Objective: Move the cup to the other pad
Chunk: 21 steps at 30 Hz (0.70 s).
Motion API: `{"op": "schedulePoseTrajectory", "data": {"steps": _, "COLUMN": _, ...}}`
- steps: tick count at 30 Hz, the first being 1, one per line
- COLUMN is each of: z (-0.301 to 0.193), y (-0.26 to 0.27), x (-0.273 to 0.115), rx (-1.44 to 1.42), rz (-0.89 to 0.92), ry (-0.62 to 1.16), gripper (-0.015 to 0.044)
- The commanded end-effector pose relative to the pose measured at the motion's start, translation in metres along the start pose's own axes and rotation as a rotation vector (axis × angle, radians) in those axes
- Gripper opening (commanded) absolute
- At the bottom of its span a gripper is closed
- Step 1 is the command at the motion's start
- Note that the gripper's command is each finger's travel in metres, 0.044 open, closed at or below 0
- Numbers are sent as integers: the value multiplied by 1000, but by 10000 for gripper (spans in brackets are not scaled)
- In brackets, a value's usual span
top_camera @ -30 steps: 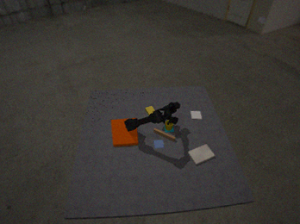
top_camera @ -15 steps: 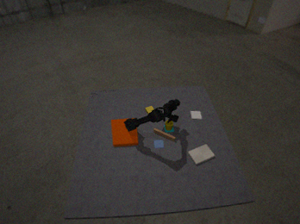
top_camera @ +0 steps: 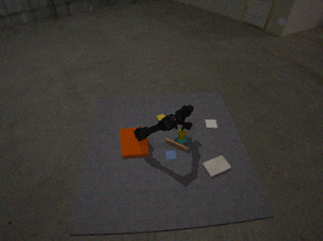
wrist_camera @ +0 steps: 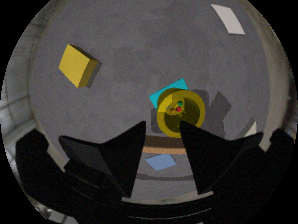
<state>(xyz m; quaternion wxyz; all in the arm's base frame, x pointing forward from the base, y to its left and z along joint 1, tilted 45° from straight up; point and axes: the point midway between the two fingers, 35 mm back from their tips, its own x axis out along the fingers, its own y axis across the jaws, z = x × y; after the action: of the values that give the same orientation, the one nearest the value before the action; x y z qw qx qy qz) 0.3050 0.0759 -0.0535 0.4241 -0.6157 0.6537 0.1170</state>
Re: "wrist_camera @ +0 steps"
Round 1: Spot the brown flat bar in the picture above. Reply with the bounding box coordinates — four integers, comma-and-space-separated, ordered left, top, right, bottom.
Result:
142, 135, 186, 155

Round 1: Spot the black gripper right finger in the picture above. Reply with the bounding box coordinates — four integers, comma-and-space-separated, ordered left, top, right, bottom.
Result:
178, 120, 263, 196

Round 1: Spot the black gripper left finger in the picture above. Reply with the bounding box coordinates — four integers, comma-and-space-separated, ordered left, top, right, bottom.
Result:
59, 121, 146, 198

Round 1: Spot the olive yellow flat block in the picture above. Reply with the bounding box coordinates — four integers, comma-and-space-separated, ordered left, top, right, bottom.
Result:
59, 44, 97, 88

